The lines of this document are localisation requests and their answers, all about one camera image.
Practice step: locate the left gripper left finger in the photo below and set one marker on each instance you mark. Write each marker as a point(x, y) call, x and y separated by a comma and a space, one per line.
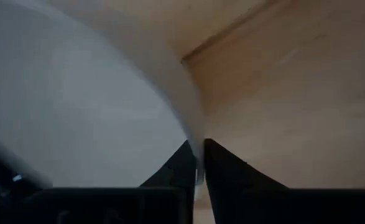
point(182, 174)

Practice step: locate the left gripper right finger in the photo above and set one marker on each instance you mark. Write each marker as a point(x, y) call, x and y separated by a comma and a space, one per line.
point(229, 174)

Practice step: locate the white bowl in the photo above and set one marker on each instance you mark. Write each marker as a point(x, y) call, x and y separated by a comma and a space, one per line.
point(76, 109)

